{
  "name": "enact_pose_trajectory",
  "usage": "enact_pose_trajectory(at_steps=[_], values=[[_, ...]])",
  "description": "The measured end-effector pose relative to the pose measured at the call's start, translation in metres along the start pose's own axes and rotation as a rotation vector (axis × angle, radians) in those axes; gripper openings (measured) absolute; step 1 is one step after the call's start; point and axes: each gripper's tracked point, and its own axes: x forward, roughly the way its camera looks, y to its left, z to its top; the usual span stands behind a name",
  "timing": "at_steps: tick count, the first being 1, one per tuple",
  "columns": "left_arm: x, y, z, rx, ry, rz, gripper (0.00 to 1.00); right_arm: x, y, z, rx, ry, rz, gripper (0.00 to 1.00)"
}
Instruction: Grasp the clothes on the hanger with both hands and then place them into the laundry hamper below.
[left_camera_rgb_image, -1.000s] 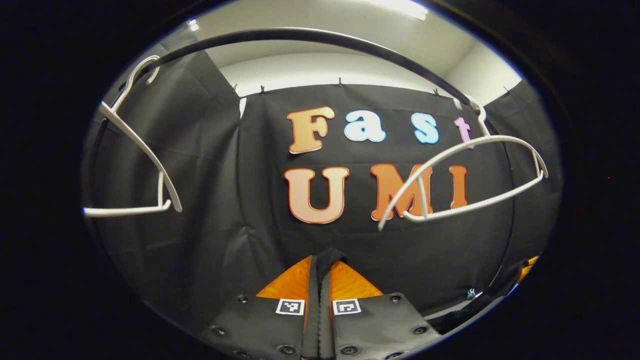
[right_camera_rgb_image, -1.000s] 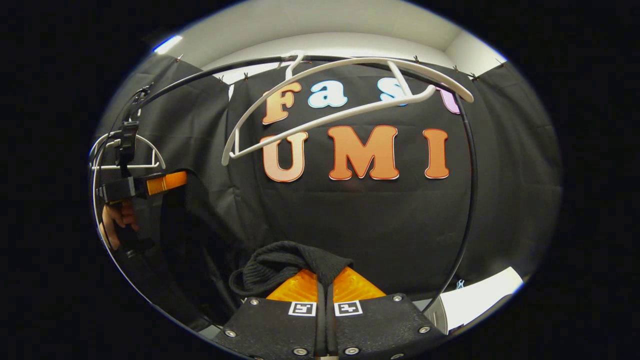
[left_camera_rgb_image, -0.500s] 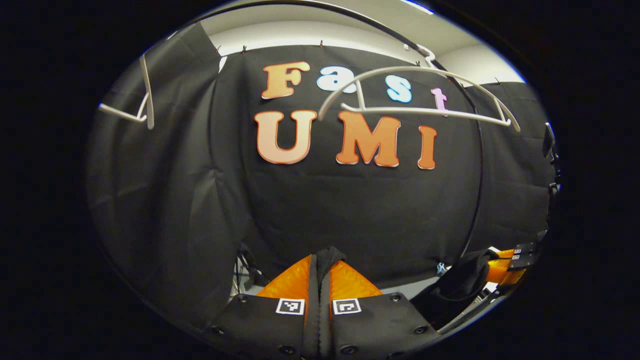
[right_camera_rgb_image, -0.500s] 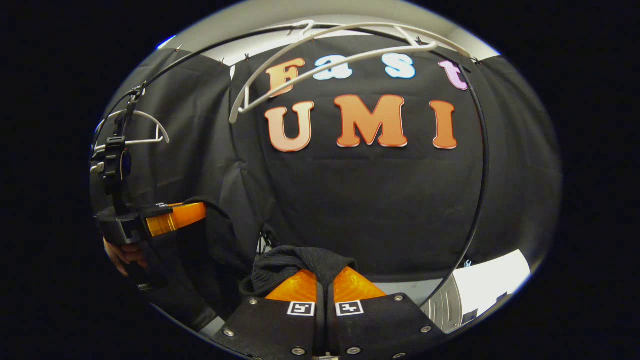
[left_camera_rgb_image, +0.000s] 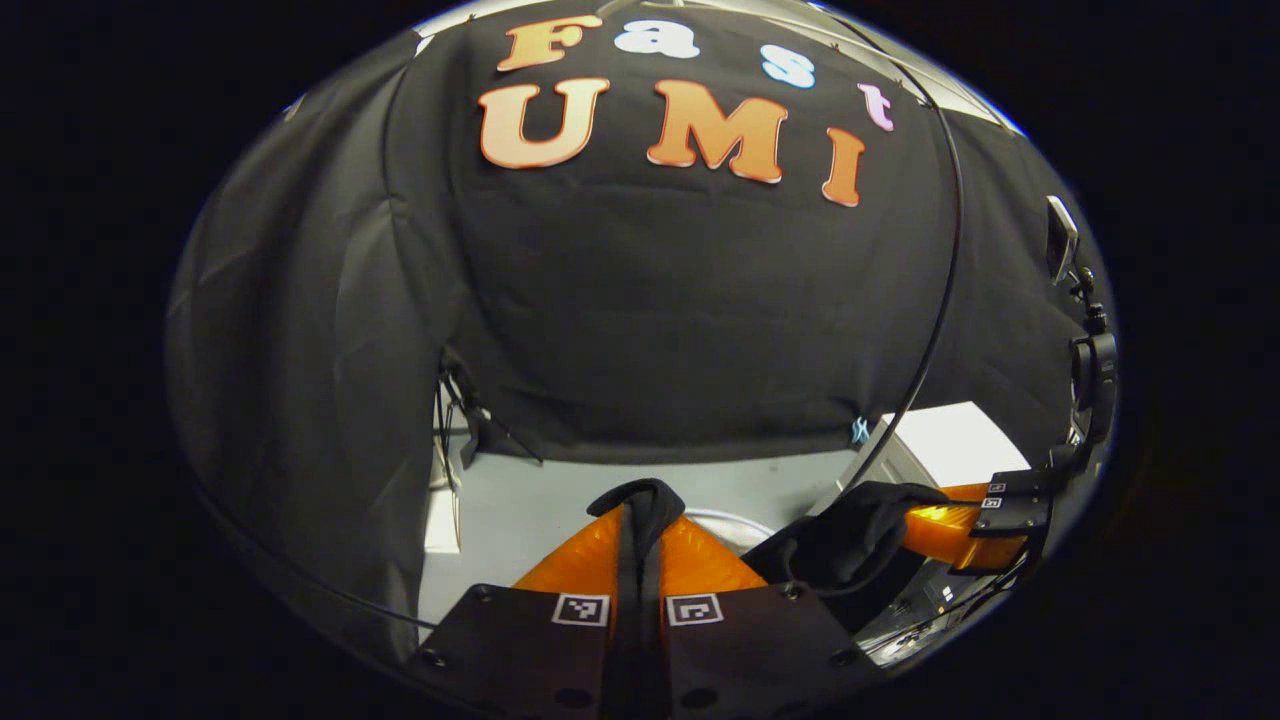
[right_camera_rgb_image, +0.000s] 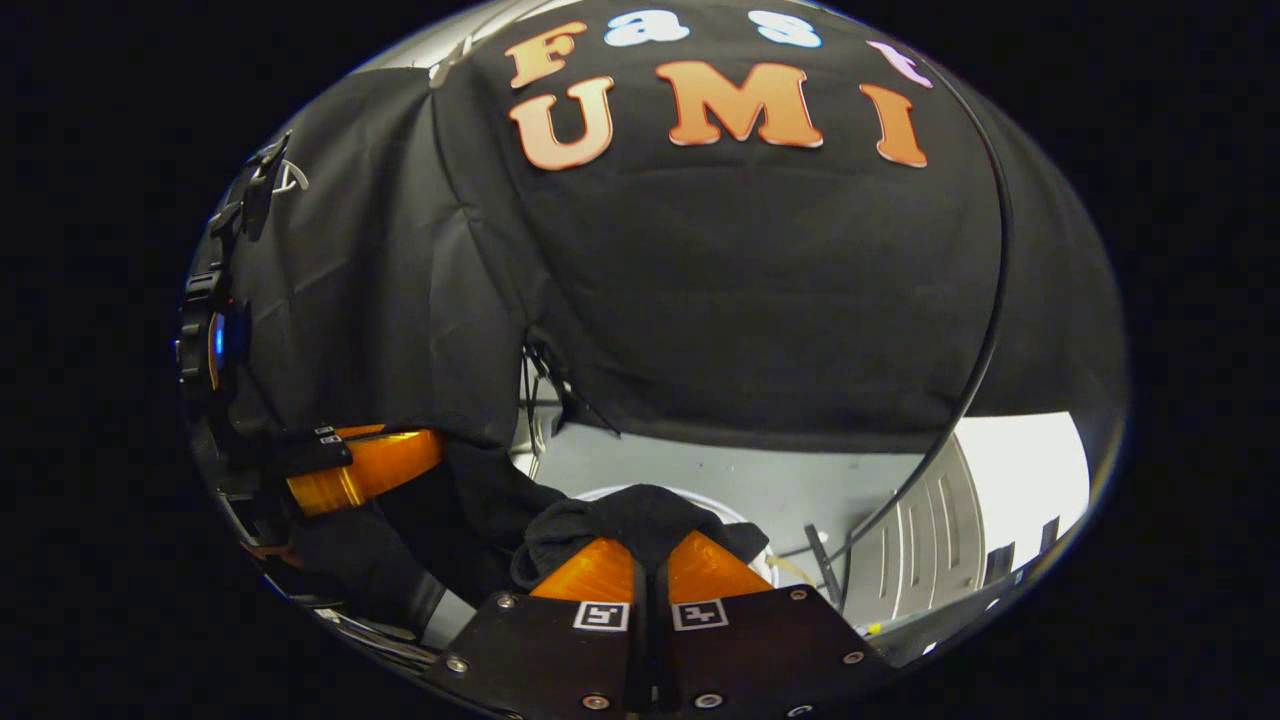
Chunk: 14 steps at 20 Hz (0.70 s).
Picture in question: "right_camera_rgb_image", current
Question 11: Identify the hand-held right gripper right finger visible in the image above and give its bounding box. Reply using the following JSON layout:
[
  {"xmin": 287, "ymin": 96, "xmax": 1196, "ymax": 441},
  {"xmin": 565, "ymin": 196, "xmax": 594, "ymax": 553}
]
[{"xmin": 652, "ymin": 530, "xmax": 898, "ymax": 720}]

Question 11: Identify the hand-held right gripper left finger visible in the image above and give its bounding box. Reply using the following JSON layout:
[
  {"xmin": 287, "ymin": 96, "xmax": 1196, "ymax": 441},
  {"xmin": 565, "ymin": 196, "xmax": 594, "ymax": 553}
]
[{"xmin": 423, "ymin": 538, "xmax": 653, "ymax": 720}]

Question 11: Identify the black jacket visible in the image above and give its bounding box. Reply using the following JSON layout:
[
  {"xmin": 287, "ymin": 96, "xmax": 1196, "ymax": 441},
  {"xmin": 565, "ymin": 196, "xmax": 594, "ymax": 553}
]
[{"xmin": 290, "ymin": 440, "xmax": 771, "ymax": 641}]

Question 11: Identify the black clothes rack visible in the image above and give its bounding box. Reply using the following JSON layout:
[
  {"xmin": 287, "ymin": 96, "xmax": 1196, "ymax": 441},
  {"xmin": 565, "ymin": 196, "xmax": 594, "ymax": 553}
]
[{"xmin": 775, "ymin": 55, "xmax": 1013, "ymax": 561}]

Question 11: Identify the white ribbed panel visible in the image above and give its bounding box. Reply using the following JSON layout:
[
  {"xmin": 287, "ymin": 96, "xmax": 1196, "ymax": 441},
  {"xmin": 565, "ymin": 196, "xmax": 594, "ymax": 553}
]
[{"xmin": 850, "ymin": 435, "xmax": 991, "ymax": 626}]

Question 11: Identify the black backdrop cloth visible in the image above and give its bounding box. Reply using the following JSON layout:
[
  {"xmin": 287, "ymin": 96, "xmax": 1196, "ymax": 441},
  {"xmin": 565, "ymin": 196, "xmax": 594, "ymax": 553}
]
[{"xmin": 215, "ymin": 0, "xmax": 1126, "ymax": 456}]

